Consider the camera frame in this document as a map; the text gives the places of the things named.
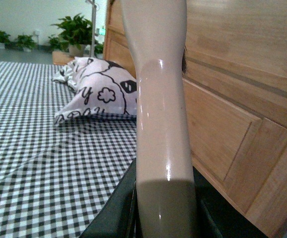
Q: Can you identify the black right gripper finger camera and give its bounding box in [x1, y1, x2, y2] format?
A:
[193, 168, 266, 238]

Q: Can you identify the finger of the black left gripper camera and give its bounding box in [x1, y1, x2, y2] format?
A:
[80, 159, 137, 238]

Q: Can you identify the beige brush handle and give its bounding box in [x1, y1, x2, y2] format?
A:
[121, 0, 198, 238]

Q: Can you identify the black white checkered bedsheet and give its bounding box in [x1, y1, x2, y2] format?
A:
[0, 61, 136, 238]

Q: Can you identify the white patterned pillow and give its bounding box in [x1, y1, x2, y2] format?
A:
[52, 57, 137, 124]

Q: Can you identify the large potted green plant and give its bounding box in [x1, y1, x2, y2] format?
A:
[52, 14, 93, 57]

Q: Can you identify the small potted plant middle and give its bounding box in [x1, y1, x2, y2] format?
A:
[15, 34, 37, 52]

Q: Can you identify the metal stand pole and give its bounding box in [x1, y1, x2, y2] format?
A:
[85, 0, 97, 58]

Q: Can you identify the wooden bed frame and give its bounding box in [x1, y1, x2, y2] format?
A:
[104, 0, 287, 238]

